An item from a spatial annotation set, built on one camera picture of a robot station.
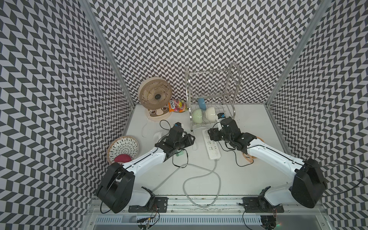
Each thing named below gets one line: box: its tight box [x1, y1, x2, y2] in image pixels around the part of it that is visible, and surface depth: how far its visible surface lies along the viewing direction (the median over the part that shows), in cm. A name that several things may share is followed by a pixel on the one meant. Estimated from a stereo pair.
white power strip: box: [202, 128, 222, 160], surface depth 93 cm
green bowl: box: [192, 108, 203, 124], surface depth 98 cm
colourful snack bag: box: [168, 99, 188, 113], surface depth 114 cm
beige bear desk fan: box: [138, 76, 173, 122], surface depth 98 cm
